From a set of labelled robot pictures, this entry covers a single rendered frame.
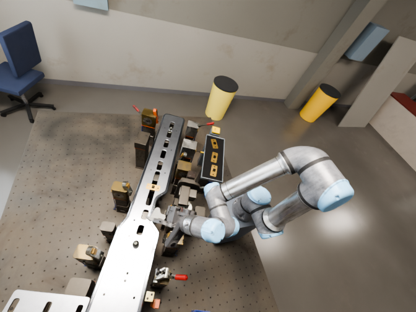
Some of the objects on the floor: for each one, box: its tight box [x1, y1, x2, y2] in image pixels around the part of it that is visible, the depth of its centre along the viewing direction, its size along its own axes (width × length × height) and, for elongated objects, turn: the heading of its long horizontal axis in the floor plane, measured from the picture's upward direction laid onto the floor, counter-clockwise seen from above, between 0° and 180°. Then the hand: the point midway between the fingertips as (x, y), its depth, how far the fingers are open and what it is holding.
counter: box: [369, 92, 416, 171], centre depth 435 cm, size 71×212×72 cm, turn 3°
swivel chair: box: [0, 20, 56, 123], centre depth 207 cm, size 56×53×96 cm
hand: (159, 220), depth 87 cm, fingers open, 14 cm apart
